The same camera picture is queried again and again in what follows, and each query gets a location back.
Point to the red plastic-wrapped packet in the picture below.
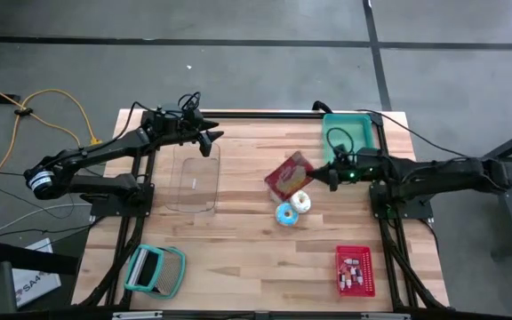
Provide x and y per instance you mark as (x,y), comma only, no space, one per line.
(287,178)

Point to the black aluminium table frame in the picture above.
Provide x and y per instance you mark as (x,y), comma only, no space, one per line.
(300,115)

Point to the green plastic tray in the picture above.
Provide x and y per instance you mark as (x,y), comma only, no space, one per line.
(354,129)

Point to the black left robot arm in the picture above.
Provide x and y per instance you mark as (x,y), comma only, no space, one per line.
(96,153)

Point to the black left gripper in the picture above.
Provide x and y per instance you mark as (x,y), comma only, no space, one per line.
(171,126)

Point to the black frame bracket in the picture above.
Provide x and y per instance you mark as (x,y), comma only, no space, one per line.
(320,106)

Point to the white cardboard box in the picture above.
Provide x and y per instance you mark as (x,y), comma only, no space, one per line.
(34,286)

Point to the silver metal bracket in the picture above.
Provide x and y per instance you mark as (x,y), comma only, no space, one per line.
(136,315)
(385,316)

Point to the small white dropper bottle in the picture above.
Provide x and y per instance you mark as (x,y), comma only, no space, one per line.
(359,279)
(350,261)

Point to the clear plastic bin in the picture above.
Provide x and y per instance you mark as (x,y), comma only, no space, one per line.
(194,186)

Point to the teal framed mesh holder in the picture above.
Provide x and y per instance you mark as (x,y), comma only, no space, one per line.
(167,275)

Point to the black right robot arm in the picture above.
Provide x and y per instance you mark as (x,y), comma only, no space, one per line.
(451,173)

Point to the black beam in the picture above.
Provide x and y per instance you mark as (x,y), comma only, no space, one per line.
(29,260)

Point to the small bottle with black cap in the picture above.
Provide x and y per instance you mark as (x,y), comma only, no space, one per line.
(342,280)

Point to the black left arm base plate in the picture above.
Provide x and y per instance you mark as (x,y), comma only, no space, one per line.
(105,210)

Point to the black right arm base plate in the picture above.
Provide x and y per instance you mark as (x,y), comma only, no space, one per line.
(411,209)

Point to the small bottle with red cap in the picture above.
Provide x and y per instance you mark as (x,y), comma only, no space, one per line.
(349,282)

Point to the small bottle dark red cap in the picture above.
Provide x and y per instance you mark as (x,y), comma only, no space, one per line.
(353,270)

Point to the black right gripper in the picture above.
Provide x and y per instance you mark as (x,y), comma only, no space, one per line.
(358,165)

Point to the red plastic basket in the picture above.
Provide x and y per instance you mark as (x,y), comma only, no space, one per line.
(367,289)

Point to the blue iced doughnut toy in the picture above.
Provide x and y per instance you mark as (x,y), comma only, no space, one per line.
(280,215)

